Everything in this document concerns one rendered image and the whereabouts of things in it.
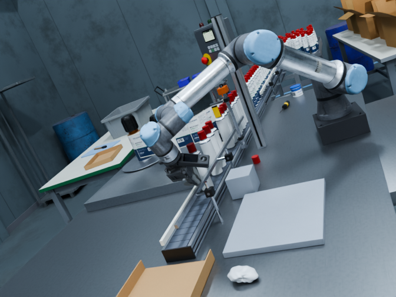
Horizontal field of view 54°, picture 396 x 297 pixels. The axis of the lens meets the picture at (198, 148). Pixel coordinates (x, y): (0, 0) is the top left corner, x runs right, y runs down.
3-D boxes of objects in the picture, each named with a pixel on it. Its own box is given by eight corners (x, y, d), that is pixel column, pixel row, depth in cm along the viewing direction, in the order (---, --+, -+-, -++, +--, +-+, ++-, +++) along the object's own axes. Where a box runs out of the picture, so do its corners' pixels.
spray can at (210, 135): (217, 165, 180) (201, 125, 175) (227, 163, 178) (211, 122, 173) (214, 170, 176) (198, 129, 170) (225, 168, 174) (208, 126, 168)
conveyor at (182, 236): (253, 108, 272) (251, 103, 270) (264, 105, 268) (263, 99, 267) (168, 259, 128) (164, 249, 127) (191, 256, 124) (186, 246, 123)
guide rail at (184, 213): (241, 118, 216) (241, 115, 215) (244, 117, 215) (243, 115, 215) (175, 228, 122) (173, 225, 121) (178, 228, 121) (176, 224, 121)
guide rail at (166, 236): (233, 130, 220) (231, 126, 219) (234, 129, 220) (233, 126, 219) (161, 246, 126) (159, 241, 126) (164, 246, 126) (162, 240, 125)
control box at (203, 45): (220, 60, 201) (207, 25, 196) (241, 55, 187) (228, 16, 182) (205, 68, 196) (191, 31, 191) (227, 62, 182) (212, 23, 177)
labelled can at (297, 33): (269, 58, 440) (263, 40, 435) (320, 40, 417) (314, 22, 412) (263, 66, 400) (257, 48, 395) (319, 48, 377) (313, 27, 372)
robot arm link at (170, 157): (174, 137, 139) (171, 155, 134) (180, 144, 142) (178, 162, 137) (156, 142, 142) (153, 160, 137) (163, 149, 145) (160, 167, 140)
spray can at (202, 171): (204, 187, 163) (185, 142, 157) (215, 184, 161) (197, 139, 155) (201, 192, 158) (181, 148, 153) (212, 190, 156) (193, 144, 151)
